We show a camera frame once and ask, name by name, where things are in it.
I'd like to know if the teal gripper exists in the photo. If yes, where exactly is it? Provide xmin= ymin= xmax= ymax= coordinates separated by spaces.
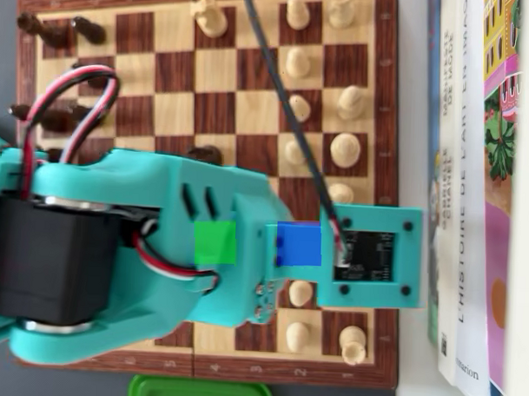
xmin=228 ymin=191 xmax=323 ymax=327

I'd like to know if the white chess pawn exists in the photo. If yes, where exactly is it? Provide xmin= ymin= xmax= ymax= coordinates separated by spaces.
xmin=284 ymin=46 xmax=313 ymax=82
xmin=284 ymin=321 xmax=310 ymax=353
xmin=288 ymin=280 xmax=314 ymax=308
xmin=285 ymin=0 xmax=310 ymax=31
xmin=283 ymin=140 xmax=309 ymax=167
xmin=288 ymin=93 xmax=313 ymax=122

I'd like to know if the dark chess knight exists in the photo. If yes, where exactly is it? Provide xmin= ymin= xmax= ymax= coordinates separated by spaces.
xmin=186 ymin=145 xmax=225 ymax=165

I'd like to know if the white chess rook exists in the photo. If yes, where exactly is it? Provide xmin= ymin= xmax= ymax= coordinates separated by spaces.
xmin=327 ymin=0 xmax=356 ymax=30
xmin=338 ymin=325 xmax=368 ymax=366

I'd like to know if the white chess bishop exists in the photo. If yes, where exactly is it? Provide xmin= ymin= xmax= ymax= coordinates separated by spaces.
xmin=336 ymin=84 xmax=366 ymax=122

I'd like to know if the white chess knight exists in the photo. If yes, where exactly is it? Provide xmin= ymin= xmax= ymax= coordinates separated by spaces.
xmin=189 ymin=0 xmax=229 ymax=39

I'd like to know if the dark chess bishop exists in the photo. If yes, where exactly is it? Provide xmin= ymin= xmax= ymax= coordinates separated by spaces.
xmin=8 ymin=103 xmax=74 ymax=134

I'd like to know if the dark chess rook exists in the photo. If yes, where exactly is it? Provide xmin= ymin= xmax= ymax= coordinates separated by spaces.
xmin=15 ymin=11 xmax=75 ymax=49

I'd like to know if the green plastic lid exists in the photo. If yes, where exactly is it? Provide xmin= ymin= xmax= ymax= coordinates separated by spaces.
xmin=127 ymin=374 xmax=274 ymax=396

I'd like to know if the white Gabrielle Chanel book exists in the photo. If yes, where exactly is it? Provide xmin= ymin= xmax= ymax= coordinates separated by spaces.
xmin=427 ymin=0 xmax=471 ymax=386

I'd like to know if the wooden chessboard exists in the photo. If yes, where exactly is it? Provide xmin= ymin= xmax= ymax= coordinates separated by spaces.
xmin=3 ymin=0 xmax=413 ymax=390

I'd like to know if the blue panda book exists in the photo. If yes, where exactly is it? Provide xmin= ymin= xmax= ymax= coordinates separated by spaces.
xmin=415 ymin=0 xmax=451 ymax=345

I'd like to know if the pink illustrated puzzle box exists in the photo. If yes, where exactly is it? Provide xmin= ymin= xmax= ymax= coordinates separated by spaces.
xmin=469 ymin=0 xmax=523 ymax=396

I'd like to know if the red white black servo wire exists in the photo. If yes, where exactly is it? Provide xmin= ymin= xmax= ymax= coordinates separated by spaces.
xmin=20 ymin=62 xmax=122 ymax=202
xmin=129 ymin=219 xmax=223 ymax=294

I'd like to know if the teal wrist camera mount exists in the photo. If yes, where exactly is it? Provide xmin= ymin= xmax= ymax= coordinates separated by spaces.
xmin=315 ymin=202 xmax=424 ymax=311

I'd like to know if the black camera cable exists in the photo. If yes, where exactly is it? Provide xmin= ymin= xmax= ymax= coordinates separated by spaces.
xmin=234 ymin=0 xmax=356 ymax=256

